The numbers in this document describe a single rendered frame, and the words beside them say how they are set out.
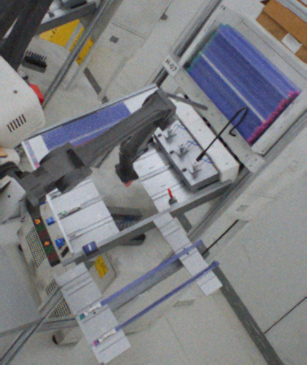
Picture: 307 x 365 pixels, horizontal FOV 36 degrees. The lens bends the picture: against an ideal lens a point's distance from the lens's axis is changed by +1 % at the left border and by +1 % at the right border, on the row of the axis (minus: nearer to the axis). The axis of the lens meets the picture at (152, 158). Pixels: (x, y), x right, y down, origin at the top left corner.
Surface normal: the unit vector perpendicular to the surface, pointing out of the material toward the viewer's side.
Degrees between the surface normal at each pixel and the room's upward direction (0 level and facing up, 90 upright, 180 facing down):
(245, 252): 90
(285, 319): 90
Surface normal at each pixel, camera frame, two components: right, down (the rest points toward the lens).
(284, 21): -0.56, -0.23
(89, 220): -0.07, -0.61
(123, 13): 0.46, 0.68
